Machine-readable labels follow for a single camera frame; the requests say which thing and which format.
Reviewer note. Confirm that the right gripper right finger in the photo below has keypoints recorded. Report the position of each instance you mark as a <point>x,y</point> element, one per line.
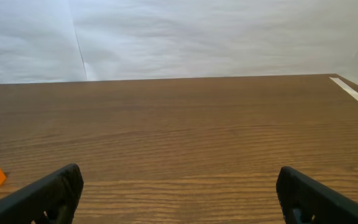
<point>309,199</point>

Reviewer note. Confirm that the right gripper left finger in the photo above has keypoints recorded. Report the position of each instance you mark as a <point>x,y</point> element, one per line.
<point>51,196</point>

